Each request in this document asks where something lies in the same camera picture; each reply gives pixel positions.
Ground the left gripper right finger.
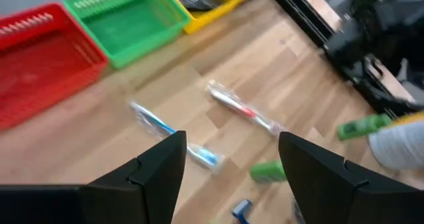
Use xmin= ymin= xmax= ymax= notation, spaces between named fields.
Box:
xmin=278 ymin=131 xmax=424 ymax=224

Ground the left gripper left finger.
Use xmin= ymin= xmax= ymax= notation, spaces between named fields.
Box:
xmin=0 ymin=130 xmax=187 ymax=224

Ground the green travel shampoo bottle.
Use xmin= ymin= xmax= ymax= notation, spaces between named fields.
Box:
xmin=249 ymin=160 xmax=288 ymax=184
xmin=337 ymin=113 xmax=394 ymax=141

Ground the blue toothbrush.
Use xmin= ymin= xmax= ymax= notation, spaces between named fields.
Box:
xmin=128 ymin=100 xmax=227 ymax=174

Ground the red toothbrush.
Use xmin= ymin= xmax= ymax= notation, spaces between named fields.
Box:
xmin=205 ymin=80 xmax=288 ymax=139

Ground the black comb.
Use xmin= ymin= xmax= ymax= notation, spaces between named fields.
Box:
xmin=174 ymin=0 xmax=227 ymax=12

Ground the white plastic cup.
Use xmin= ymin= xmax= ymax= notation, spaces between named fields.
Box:
xmin=367 ymin=113 xmax=424 ymax=172

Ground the red plastic basket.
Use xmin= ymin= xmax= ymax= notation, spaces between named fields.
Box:
xmin=0 ymin=1 xmax=109 ymax=132

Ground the green plastic basket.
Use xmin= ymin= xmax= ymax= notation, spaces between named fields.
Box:
xmin=62 ymin=0 xmax=192 ymax=70

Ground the yellow plastic basket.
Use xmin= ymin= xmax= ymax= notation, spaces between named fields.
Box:
xmin=164 ymin=0 xmax=248 ymax=35

